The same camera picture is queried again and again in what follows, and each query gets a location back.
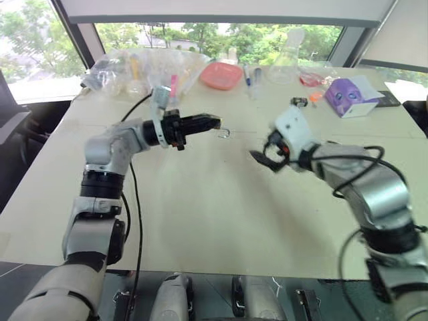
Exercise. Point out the black bracket under table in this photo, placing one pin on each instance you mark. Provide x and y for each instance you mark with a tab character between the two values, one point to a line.
309	304

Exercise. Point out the white roller blind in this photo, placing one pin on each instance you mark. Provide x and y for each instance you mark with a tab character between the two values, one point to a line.
220	8

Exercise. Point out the blue and white pen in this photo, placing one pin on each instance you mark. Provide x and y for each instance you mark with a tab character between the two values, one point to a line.
247	77

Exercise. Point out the dark chair back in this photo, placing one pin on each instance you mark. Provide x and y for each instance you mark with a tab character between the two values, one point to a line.
416	115

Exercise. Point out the clear plastic syringe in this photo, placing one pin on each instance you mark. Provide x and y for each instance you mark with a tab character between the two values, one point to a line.
258	78

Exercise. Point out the clear glass conical flask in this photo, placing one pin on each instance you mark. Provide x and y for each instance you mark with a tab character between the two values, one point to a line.
284	63

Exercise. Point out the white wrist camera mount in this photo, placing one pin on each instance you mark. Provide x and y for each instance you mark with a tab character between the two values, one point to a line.
161	100
294	128

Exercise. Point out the small orange cap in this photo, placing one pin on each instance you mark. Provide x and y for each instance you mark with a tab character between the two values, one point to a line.
315	97

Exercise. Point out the small black clip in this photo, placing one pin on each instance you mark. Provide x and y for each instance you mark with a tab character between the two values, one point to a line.
299	101

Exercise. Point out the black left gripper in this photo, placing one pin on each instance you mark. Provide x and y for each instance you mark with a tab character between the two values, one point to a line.
172	128

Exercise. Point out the dark office chair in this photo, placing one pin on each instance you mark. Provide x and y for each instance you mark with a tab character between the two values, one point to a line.
11	113

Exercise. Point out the pink plastic tray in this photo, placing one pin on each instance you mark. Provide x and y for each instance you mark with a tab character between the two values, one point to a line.
221	75

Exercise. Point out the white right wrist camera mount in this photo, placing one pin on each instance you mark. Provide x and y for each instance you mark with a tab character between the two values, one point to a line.
294	128

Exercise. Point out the red petri dish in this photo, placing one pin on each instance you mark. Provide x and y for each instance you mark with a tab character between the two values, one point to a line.
311	80

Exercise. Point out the beige roller blind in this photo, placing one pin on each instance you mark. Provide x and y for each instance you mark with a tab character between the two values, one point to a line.
398	36

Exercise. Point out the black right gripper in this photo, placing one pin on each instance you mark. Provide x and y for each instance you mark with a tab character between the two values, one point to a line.
278	143

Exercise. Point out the pink stick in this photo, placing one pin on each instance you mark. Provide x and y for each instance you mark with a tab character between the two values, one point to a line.
174	86

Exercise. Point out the grey rounded robot leg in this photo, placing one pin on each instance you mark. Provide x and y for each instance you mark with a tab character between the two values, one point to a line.
257	297
170	297

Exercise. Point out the pile of clear plastic bags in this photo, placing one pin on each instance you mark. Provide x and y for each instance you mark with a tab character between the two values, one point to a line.
147	70

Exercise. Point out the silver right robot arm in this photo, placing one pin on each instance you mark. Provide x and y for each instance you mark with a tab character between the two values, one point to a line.
378	190

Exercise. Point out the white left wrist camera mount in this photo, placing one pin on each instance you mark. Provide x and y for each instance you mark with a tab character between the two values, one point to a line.
161	100

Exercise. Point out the purple and white tissue box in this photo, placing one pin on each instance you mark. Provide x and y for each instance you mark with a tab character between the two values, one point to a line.
351	95

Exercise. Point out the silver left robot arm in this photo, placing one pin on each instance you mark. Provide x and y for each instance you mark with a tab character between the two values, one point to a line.
100	147

